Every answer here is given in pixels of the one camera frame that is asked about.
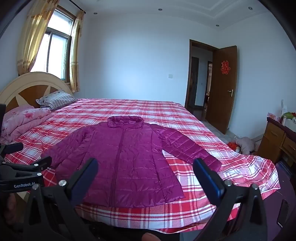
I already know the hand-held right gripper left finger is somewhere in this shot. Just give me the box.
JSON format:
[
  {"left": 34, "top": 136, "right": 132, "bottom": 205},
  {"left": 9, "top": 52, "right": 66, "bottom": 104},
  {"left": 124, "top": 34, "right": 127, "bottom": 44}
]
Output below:
[{"left": 23, "top": 158, "right": 99, "bottom": 241}]

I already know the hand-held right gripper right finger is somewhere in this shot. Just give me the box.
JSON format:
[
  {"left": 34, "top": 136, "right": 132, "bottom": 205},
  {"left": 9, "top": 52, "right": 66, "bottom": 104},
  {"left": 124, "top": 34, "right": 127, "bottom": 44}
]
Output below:
[{"left": 193, "top": 158, "right": 269, "bottom": 241}]

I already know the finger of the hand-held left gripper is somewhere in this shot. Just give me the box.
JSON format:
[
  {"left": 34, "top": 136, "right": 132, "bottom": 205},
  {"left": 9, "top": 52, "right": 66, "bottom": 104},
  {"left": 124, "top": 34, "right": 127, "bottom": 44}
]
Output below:
[
  {"left": 0, "top": 142, "right": 24, "bottom": 155},
  {"left": 0, "top": 156, "right": 53, "bottom": 179}
]

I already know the purple quilted jacket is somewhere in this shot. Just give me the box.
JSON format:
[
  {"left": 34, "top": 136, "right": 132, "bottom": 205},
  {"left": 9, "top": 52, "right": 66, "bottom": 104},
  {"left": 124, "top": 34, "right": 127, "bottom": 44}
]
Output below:
[{"left": 43, "top": 116, "right": 223, "bottom": 208}]

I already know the person's left hand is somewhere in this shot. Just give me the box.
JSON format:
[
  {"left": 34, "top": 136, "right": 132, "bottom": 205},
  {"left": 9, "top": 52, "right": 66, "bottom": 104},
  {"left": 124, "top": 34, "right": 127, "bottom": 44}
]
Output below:
[{"left": 0, "top": 193, "right": 27, "bottom": 226}]

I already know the person's right hand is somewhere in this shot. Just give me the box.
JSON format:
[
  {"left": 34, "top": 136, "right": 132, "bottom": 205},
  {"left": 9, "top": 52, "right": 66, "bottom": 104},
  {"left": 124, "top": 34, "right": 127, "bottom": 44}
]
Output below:
[{"left": 142, "top": 232, "right": 160, "bottom": 241}]

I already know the pink floral folded quilt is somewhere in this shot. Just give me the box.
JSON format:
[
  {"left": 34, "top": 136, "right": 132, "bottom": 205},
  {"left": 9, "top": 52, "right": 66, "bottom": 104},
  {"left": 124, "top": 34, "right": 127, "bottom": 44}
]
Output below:
[{"left": 0, "top": 104, "right": 53, "bottom": 144}]

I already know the pale pink plush toy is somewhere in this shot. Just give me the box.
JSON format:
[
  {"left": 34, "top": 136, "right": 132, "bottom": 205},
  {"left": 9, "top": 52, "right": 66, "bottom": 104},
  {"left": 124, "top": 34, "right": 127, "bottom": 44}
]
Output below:
[{"left": 234, "top": 137, "right": 258, "bottom": 155}]

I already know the striped pillow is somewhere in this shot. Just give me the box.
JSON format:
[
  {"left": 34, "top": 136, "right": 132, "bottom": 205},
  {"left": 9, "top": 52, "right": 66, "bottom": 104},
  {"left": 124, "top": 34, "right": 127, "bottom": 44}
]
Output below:
[{"left": 35, "top": 90, "right": 78, "bottom": 111}]

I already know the cream and wooden headboard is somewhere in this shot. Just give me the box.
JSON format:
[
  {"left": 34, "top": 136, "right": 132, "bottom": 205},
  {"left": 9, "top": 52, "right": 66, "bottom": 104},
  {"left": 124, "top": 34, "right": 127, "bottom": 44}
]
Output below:
[{"left": 0, "top": 72, "right": 73, "bottom": 116}]

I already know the wooden desk with drawers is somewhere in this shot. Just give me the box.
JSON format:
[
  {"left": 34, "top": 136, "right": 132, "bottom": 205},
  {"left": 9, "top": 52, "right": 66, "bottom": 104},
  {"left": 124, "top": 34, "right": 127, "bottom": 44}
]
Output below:
[{"left": 262, "top": 117, "right": 296, "bottom": 168}]

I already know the brown wooden door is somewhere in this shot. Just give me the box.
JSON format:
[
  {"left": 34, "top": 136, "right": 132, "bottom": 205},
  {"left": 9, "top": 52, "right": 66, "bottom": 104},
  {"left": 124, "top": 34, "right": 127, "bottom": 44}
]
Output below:
[{"left": 205, "top": 46, "right": 238, "bottom": 135}]

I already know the black phone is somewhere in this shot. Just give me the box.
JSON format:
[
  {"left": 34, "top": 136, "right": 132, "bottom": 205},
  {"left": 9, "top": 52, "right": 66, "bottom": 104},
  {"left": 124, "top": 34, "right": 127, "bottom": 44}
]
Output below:
[{"left": 277, "top": 199, "right": 290, "bottom": 230}]

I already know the red plaid bed sheet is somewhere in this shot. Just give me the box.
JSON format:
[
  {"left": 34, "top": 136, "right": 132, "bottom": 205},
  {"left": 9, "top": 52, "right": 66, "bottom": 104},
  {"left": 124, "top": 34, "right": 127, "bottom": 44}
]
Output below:
[{"left": 5, "top": 98, "right": 281, "bottom": 234}]

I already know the green plush toy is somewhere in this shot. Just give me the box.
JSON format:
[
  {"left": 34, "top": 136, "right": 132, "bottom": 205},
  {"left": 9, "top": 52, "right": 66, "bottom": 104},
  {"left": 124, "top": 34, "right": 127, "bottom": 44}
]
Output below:
[{"left": 281, "top": 112, "right": 296, "bottom": 127}]

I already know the yellow curtain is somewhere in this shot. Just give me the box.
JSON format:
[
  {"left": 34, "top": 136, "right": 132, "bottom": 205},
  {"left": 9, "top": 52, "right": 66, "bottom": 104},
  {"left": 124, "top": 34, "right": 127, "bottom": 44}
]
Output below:
[
  {"left": 18, "top": 0, "right": 60, "bottom": 76},
  {"left": 69, "top": 10, "right": 85, "bottom": 93}
]

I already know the window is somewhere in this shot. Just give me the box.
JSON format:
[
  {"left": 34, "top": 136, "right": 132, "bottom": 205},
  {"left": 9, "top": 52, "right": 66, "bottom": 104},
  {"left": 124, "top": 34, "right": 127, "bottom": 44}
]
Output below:
[{"left": 30, "top": 10, "right": 77, "bottom": 83}]

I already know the red paper door decoration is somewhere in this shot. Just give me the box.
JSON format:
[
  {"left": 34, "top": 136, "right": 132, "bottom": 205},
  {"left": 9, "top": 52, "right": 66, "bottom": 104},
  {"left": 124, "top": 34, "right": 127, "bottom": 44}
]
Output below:
[{"left": 221, "top": 60, "right": 231, "bottom": 75}]

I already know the black curtain rod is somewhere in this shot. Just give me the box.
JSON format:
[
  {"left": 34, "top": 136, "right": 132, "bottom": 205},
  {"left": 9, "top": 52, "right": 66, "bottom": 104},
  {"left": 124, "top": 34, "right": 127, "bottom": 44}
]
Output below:
[{"left": 68, "top": 0, "right": 86, "bottom": 12}]

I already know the brown door frame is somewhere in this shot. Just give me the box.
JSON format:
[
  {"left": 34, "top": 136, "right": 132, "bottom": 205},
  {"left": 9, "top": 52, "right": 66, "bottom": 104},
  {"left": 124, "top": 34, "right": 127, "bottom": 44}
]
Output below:
[{"left": 184, "top": 39, "right": 219, "bottom": 114}]

